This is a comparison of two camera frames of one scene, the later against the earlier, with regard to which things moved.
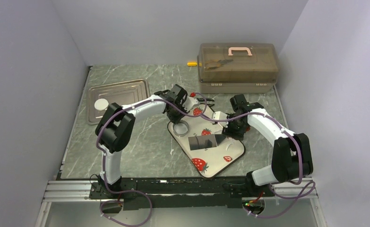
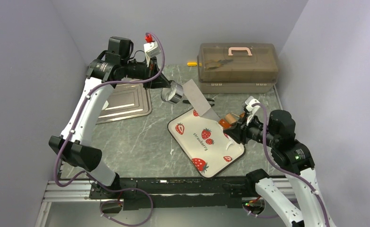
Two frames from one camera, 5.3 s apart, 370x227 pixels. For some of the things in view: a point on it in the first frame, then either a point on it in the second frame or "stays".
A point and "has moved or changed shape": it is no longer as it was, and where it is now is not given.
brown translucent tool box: x=237 y=67 stays
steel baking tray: x=121 y=93 stays
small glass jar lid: x=180 y=128 has moved or changed shape
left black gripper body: x=176 y=116 -> x=153 y=65
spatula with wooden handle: x=205 y=141 -> x=201 y=105
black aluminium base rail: x=178 y=194 stays
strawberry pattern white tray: x=209 y=162 stays
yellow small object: x=192 y=64 stays
